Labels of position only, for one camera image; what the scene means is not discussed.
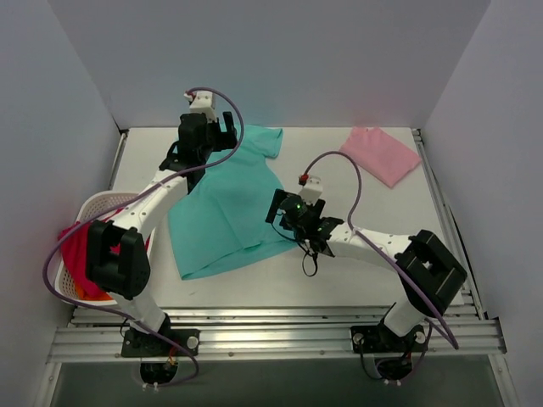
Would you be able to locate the aluminium rail frame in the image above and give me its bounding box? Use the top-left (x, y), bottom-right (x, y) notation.
top-left (48, 127), bottom-right (506, 363)

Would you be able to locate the teal t shirt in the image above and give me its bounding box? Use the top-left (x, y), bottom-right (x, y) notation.
top-left (168, 125), bottom-right (295, 280)

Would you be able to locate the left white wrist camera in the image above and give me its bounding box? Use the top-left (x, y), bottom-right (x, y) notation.
top-left (184, 91), bottom-right (217, 122)

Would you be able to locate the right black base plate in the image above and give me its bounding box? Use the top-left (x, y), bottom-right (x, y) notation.
top-left (350, 324), bottom-right (426, 354)

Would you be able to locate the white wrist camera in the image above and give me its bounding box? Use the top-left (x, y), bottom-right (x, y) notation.
top-left (299, 174), bottom-right (323, 205)
top-left (184, 91), bottom-right (217, 122)

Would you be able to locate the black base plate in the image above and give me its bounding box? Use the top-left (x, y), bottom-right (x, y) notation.
top-left (120, 328), bottom-right (199, 358)
top-left (350, 324), bottom-right (426, 354)

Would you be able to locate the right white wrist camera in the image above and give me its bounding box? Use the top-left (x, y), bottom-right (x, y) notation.
top-left (299, 174), bottom-right (323, 205)

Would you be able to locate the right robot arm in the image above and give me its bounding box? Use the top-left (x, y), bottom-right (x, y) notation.
top-left (266, 189), bottom-right (467, 350)

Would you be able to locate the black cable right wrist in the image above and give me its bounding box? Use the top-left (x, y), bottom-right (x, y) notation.
top-left (271, 211), bottom-right (323, 278)

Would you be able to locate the folded pink t shirt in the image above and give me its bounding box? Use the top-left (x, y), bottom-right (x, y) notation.
top-left (340, 127), bottom-right (422, 188)

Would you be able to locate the white plastic laundry basket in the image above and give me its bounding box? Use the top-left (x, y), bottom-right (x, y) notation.
top-left (59, 192), bottom-right (160, 315)

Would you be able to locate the orange t shirt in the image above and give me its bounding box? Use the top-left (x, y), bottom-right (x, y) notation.
top-left (74, 282), bottom-right (112, 302)

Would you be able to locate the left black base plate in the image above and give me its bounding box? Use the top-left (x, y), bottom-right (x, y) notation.
top-left (120, 328), bottom-right (199, 358)

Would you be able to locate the crimson t shirt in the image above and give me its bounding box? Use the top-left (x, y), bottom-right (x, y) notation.
top-left (59, 210), bottom-right (150, 300)

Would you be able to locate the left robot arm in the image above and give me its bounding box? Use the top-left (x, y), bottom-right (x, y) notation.
top-left (86, 112), bottom-right (239, 355)

